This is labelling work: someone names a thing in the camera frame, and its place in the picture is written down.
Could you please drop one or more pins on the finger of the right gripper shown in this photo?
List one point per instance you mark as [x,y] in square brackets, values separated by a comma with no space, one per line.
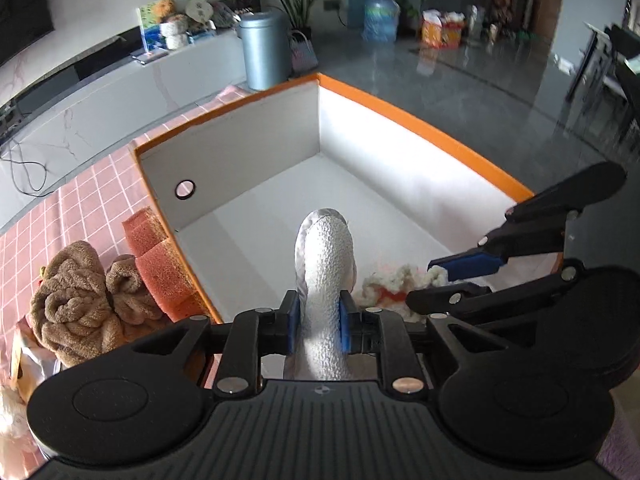
[430,300]
[537,225]

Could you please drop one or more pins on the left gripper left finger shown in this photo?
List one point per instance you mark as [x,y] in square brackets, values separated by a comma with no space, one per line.
[252,335]

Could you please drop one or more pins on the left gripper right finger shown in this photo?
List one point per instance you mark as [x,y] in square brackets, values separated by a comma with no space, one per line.
[394,343]

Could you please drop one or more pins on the pink yellow knitted item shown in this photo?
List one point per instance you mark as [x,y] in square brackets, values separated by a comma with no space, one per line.
[389,290]

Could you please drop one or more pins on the brown fluffy towel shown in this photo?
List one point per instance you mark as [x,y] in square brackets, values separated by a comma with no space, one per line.
[82,310]

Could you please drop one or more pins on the orange sponge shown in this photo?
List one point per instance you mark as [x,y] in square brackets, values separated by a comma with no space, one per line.
[161,268]

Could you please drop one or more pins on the orange cardboard box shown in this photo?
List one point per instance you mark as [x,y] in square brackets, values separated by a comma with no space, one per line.
[233,186]

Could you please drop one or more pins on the pink checkered tablecloth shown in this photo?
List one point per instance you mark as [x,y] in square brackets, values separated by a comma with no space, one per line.
[91,207]

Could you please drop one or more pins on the red gift box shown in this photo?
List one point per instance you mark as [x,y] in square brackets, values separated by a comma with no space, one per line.
[442,30]

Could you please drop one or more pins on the blue water jug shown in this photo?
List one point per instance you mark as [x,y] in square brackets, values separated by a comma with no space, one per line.
[380,21]

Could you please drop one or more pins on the woven small basket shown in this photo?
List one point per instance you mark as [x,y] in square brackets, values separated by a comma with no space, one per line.
[304,59]

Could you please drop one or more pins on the white marble tv console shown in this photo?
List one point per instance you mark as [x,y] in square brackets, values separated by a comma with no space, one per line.
[109,112]

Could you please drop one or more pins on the grey metal trash can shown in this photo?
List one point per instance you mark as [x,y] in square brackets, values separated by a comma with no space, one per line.
[267,53]

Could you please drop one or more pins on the brown teddy bear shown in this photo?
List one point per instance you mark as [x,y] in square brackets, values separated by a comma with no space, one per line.
[163,9]

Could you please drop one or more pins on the black flat television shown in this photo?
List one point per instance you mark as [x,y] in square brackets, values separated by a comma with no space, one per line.
[22,22]

